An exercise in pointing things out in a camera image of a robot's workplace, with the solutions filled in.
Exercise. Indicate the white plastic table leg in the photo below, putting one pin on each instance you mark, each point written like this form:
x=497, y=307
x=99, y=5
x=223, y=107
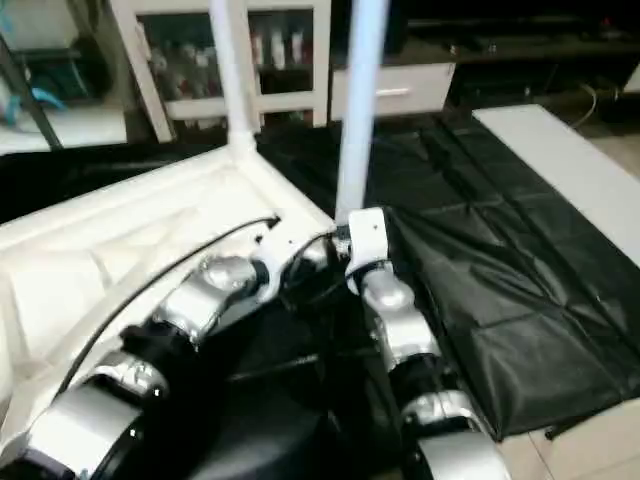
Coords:
x=360, y=100
x=232, y=70

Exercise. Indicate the white plastic table top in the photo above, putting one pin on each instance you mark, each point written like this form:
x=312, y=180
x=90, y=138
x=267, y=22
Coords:
x=80, y=250

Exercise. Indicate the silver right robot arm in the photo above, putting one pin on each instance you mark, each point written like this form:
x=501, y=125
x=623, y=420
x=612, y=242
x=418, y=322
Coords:
x=400, y=330

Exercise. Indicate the white glass door cabinet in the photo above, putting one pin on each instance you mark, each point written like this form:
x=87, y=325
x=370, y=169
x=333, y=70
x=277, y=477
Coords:
x=290, y=102

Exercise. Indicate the white drawer unit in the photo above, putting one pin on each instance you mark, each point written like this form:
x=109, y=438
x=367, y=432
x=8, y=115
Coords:
x=410, y=90

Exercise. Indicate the black work mat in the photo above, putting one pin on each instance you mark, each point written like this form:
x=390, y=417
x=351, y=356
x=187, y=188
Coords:
x=500, y=260

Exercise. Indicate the black low shelf unit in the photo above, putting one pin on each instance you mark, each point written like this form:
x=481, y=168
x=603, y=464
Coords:
x=520, y=40

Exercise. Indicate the black metal bench leg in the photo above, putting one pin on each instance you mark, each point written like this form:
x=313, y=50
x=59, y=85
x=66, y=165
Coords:
x=590, y=425

